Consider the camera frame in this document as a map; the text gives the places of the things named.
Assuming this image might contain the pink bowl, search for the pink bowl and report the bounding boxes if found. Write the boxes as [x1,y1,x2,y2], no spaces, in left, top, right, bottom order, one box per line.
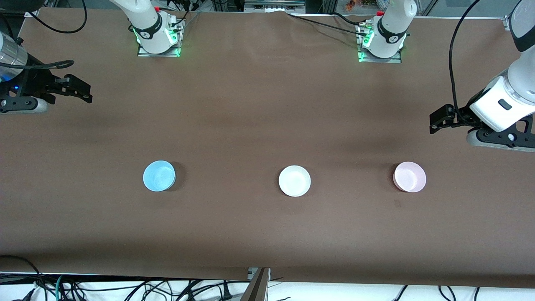
[393,161,427,193]

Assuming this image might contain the green cable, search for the green cable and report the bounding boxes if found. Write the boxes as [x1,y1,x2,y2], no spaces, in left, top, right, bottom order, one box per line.
[54,275,67,301]

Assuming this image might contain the thick black looped cable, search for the thick black looped cable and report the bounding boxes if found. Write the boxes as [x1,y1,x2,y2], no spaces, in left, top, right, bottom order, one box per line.
[0,255,44,291]

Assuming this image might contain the short black table cable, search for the short black table cable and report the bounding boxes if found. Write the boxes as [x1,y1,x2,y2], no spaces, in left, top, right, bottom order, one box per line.
[334,12,377,25]

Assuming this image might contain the brown table cover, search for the brown table cover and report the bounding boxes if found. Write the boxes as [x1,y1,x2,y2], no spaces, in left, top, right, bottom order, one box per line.
[0,8,535,289]

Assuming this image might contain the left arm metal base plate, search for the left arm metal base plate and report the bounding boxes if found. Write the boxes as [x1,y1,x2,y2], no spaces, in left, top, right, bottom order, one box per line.
[357,23,403,64]

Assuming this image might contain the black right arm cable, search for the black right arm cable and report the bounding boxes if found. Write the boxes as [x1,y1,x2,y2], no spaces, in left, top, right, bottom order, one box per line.
[0,0,87,70]

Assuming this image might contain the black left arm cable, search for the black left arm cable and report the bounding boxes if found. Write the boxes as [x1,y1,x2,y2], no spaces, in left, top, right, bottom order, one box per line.
[449,0,483,126]

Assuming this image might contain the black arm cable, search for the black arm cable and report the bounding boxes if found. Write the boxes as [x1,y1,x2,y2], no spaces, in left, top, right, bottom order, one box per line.
[0,0,87,70]
[449,0,483,126]

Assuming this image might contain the long black table cable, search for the long black table cable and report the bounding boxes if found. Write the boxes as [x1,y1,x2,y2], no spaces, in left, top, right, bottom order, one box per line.
[288,13,366,35]

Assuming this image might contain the white bowl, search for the white bowl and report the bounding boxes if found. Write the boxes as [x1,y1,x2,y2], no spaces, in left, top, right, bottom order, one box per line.
[278,165,312,197]

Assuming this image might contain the black cable with plug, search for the black cable with plug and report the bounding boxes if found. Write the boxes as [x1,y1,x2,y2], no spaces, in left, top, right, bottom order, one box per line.
[176,281,233,301]

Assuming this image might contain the white power strip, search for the white power strip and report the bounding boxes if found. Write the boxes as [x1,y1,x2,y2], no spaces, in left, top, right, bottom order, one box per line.
[245,0,306,13]

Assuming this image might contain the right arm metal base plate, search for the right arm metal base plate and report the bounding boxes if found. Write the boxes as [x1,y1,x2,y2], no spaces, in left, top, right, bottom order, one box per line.
[137,21,181,58]

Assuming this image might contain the aluminium frame profile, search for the aluminium frame profile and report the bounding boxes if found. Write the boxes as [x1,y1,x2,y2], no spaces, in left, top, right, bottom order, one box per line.
[242,268,271,301]

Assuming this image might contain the light blue bowl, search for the light blue bowl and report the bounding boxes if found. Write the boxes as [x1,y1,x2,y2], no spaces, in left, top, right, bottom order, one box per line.
[143,160,176,192]

